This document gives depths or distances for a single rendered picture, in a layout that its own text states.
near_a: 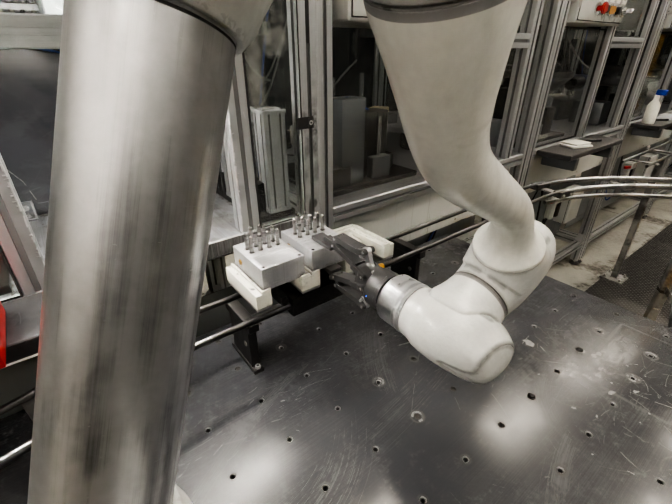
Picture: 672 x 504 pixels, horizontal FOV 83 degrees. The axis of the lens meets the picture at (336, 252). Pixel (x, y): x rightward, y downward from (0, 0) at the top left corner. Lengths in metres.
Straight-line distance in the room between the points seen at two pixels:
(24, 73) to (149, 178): 0.96
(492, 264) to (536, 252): 0.06
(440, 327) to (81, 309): 0.44
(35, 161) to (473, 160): 1.08
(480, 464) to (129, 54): 0.72
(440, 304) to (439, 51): 0.41
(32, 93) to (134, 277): 0.97
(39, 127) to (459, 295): 1.04
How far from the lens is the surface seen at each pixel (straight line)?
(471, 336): 0.56
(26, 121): 1.21
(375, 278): 0.67
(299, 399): 0.81
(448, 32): 0.25
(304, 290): 0.79
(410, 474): 0.73
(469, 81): 0.27
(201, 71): 0.26
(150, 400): 0.30
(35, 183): 1.23
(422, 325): 0.58
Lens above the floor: 1.29
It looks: 28 degrees down
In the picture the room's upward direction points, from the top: straight up
